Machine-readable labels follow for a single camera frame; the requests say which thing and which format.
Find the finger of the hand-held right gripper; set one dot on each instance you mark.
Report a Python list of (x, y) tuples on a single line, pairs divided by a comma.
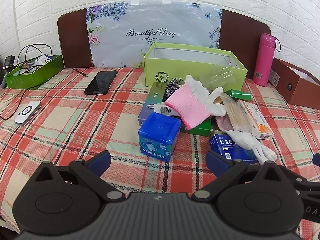
[(316, 159), (305, 183)]

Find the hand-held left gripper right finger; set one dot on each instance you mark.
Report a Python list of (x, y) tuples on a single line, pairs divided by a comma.
[(217, 161)]

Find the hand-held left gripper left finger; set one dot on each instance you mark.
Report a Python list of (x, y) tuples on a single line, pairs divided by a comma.
[(98, 161)]

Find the blue white medicine box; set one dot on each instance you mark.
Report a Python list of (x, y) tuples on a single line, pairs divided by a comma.
[(225, 147)]

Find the dark green box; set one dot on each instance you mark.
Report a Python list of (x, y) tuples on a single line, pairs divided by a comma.
[(200, 128)]

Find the clear pack of toothpicks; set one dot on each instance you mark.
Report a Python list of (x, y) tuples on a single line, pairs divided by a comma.
[(235, 115)]

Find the white orange medicine box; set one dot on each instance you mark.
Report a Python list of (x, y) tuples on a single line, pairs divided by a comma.
[(255, 120)]

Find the blue square plastic box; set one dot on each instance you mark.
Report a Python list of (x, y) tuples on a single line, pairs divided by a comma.
[(160, 127)]

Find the green patterned small box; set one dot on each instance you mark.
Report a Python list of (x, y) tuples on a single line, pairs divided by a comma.
[(241, 95)]

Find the white barcode tube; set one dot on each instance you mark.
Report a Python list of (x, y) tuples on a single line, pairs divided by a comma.
[(162, 109)]

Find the tall blue gradient box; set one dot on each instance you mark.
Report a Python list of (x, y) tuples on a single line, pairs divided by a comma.
[(152, 97)]

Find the clear plastic cup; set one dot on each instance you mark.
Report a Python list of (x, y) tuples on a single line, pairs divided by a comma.
[(220, 77)]

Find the steel wool scrubber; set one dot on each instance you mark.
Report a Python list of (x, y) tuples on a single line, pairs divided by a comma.
[(172, 86)]

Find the light green cardboard box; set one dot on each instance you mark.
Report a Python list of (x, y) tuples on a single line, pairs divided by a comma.
[(162, 65)]

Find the plaid bedsheet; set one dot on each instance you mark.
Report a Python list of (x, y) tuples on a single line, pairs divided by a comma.
[(75, 135)]

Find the brown cardboard box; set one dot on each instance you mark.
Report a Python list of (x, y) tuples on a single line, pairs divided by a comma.
[(297, 92)]

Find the black smartphone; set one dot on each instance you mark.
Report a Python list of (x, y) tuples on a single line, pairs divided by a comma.
[(101, 82)]

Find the white round-button device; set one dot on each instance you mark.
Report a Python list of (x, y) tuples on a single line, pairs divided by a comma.
[(27, 112)]

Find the small green tray box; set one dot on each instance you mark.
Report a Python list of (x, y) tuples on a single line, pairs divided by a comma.
[(37, 76)]

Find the pink thermos bottle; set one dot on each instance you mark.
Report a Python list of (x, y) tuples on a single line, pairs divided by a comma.
[(263, 60)]

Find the white blue small box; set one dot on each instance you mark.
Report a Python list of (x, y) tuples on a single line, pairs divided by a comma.
[(43, 60)]

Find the brown wooden headboard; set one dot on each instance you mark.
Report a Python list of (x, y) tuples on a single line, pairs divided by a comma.
[(72, 42)]

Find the black small device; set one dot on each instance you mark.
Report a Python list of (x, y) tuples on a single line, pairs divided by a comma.
[(8, 62)]

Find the floral plastic bag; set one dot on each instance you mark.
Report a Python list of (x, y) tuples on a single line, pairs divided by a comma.
[(150, 20)]

